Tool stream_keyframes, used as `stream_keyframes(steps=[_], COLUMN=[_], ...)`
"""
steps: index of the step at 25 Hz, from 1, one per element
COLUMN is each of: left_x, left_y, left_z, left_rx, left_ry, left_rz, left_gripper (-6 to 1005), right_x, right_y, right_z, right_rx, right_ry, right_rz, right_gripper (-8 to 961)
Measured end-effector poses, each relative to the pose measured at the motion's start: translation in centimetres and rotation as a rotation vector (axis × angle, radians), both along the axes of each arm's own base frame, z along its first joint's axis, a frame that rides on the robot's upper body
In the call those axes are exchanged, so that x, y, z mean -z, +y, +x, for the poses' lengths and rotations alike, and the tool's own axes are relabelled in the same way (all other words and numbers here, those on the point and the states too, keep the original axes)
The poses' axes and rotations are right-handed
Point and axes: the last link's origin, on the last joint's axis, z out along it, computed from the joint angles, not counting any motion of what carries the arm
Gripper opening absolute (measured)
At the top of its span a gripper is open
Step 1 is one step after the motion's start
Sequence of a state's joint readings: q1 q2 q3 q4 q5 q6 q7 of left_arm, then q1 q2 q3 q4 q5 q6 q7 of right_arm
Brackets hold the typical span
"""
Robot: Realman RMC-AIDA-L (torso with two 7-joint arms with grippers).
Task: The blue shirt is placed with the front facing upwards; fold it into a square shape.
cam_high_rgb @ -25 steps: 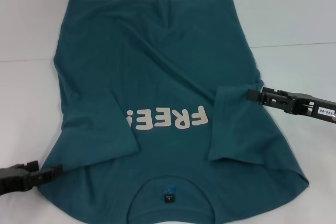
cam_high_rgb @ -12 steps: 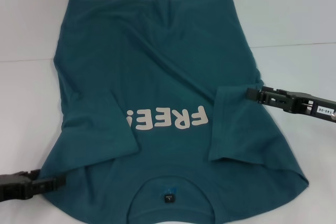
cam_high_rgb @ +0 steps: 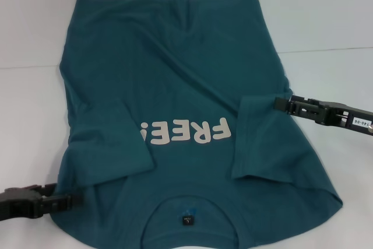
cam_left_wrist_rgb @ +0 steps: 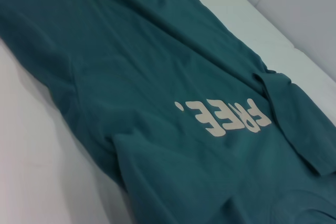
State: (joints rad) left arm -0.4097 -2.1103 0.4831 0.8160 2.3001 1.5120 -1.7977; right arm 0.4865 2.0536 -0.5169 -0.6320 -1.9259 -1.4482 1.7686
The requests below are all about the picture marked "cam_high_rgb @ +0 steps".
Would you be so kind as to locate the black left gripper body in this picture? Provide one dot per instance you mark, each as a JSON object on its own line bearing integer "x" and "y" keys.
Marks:
{"x": 17, "y": 203}

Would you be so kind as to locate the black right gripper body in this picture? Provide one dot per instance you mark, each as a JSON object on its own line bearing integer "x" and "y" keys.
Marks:
{"x": 352, "y": 117}

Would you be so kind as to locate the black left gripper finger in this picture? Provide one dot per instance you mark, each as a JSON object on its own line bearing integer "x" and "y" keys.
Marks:
{"x": 45, "y": 190}
{"x": 61, "y": 203}

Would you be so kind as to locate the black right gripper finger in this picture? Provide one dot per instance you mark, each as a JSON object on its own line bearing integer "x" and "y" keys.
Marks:
{"x": 303, "y": 112}
{"x": 309, "y": 100}

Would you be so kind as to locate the teal blue printed t-shirt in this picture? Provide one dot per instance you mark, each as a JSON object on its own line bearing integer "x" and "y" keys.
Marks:
{"x": 175, "y": 71}

